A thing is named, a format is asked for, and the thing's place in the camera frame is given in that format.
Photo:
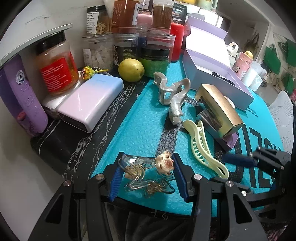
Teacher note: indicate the teal bubble mailer mat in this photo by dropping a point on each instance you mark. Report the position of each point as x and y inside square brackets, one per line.
[143, 133]

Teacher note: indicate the clear jar red contents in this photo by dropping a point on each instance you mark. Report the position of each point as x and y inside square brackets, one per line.
[157, 37]

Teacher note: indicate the small lavender box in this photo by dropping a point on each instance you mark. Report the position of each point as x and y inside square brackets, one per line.
[228, 142]

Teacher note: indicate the mint thermos white handle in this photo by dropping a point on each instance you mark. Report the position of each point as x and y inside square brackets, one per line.
[232, 50]

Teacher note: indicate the red label sauce jar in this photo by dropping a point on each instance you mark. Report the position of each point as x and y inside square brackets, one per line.
[56, 63]

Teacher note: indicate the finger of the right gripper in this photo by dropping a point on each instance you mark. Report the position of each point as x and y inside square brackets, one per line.
[263, 200]
[276, 163]

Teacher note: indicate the clear bear charm hair clip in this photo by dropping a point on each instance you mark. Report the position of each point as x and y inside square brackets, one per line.
[151, 175]

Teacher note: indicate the white chair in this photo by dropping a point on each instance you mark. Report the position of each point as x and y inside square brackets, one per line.
[282, 112]

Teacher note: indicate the yellow wrapped lollipop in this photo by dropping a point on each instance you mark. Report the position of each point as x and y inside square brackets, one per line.
[87, 72]

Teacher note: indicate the green tote bag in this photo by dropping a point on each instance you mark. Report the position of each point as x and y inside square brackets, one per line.
[271, 59]

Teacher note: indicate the silver wavy hair claw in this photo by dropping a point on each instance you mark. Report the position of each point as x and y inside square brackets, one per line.
[173, 95]

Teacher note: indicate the open lavender gift box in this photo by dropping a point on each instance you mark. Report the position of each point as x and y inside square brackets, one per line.
[206, 52]

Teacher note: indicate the pink jar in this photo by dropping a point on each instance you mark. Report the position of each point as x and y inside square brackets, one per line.
[144, 18]

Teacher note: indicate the black snack pouch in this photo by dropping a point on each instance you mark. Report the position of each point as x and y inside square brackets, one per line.
[179, 13]

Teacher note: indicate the cream hair claw clip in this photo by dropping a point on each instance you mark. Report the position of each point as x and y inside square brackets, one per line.
[200, 148]

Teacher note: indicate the purple bottle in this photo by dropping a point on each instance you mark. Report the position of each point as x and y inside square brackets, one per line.
[20, 99]

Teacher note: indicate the pink panda cups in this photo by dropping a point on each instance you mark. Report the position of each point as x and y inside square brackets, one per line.
[241, 65]

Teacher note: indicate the gold rectangular box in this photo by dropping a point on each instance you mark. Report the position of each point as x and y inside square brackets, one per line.
[227, 116]

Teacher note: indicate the grey tablet edge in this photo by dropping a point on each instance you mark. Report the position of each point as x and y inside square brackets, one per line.
[32, 40]

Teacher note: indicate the pastel gradient power bank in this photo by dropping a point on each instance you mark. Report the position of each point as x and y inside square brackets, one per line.
[87, 104]

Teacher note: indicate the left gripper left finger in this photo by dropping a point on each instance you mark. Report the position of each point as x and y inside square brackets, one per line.
[60, 219]

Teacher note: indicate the white tissue pack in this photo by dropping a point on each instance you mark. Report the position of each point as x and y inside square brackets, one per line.
[253, 77]

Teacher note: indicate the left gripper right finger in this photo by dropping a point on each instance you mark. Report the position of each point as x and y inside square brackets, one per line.
[237, 221]

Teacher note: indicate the clear jar white pieces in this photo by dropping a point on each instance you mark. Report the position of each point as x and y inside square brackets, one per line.
[98, 51]

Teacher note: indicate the green jar black lid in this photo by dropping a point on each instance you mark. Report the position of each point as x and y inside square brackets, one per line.
[154, 58]

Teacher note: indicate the tall brown spice jar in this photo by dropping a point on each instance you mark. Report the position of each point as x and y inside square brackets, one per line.
[125, 15]

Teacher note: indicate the black beaded scrunchie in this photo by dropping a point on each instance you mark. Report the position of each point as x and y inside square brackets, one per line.
[225, 79]

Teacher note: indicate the dark jar gold label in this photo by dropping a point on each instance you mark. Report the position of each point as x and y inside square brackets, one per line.
[125, 46]

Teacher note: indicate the small jar of nuts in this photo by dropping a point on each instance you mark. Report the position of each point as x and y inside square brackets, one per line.
[97, 21]

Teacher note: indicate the red canister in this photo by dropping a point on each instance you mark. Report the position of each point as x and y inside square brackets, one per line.
[177, 30]

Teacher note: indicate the yellow apple in cup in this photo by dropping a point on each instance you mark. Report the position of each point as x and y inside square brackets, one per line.
[249, 54]

